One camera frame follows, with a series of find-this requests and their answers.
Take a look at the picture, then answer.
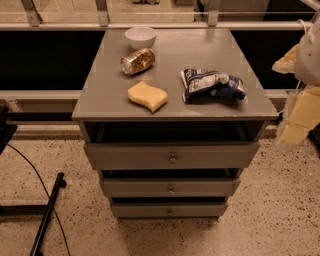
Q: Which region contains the grey bottom drawer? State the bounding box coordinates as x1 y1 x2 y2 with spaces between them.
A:
111 203 228 218

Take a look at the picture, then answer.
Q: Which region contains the grey drawer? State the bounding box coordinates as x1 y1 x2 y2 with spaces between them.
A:
111 203 228 218
84 142 259 170
102 178 240 198

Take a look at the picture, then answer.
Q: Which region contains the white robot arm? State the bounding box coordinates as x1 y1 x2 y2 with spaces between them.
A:
272 20 320 149

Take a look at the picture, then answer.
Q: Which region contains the grey drawer cabinet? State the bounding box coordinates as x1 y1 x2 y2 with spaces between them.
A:
72 29 277 207

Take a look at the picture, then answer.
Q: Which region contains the grey top drawer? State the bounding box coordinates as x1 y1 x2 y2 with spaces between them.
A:
84 142 259 170

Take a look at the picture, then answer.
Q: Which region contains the grey middle drawer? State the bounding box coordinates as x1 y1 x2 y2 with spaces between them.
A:
102 178 240 198

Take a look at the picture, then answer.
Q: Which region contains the yellow sponge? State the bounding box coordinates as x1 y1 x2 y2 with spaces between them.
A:
127 81 168 113

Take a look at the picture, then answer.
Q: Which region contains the blue white chip bag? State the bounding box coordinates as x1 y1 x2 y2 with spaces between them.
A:
181 68 246 103

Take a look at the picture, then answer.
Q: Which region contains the golden soda can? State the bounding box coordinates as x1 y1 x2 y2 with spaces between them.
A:
120 48 155 75

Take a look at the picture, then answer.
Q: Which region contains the white bowl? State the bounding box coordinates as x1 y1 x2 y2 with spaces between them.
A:
125 27 157 50

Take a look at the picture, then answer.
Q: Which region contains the black box at left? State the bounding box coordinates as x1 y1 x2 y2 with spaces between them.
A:
0 105 17 154

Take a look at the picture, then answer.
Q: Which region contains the black stand leg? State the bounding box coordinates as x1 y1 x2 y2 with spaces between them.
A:
0 172 67 256

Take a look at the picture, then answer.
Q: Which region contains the metal railing frame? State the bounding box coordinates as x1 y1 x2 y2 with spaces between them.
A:
0 0 320 30

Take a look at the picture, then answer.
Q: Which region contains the black cable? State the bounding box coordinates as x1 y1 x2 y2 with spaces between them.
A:
5 143 72 256

